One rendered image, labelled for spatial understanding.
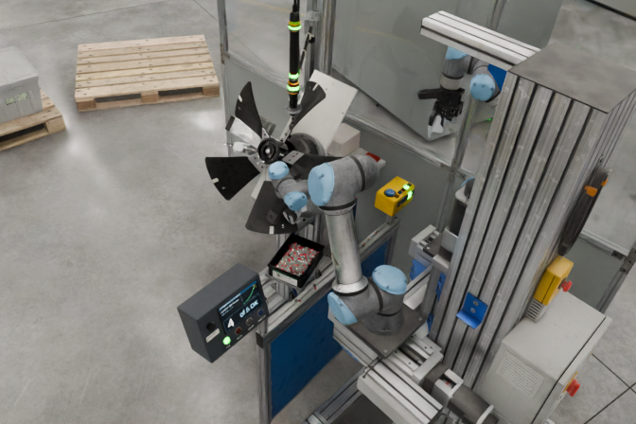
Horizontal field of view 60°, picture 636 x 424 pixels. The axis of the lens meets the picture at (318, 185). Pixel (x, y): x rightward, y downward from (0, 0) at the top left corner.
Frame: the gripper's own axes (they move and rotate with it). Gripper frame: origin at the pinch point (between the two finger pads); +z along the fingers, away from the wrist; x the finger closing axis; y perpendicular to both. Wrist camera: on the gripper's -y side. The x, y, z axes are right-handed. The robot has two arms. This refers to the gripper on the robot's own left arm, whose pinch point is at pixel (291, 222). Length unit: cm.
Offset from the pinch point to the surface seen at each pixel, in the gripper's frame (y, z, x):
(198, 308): -54, -39, -20
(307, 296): -18.1, 12.3, -22.2
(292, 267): -10.7, 15.5, -6.8
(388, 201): 36.4, 8.3, -22.9
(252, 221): -8.9, 2.0, 15.5
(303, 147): 30.9, -5.8, 19.3
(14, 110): -21, 79, 296
